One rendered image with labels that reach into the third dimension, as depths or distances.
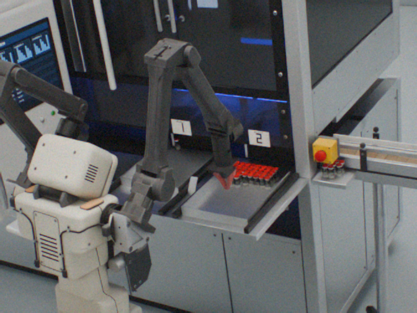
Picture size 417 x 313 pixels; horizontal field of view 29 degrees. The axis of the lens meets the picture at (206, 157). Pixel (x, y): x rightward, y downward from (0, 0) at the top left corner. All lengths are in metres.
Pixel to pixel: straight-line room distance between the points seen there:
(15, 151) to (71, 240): 0.94
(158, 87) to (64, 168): 0.35
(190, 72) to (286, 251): 1.12
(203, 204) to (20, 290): 1.61
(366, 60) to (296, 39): 0.66
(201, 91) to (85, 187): 0.44
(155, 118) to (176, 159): 1.00
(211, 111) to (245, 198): 0.52
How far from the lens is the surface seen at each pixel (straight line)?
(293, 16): 2.73
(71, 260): 2.34
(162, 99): 2.21
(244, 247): 3.29
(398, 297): 3.83
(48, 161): 2.33
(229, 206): 2.85
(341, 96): 3.15
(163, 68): 2.18
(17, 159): 3.18
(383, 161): 2.95
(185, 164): 3.17
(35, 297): 4.17
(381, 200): 3.09
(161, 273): 3.65
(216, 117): 2.48
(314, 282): 3.23
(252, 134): 2.99
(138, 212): 2.24
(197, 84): 2.35
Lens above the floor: 2.33
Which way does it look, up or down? 27 degrees down
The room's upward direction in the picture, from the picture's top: 8 degrees counter-clockwise
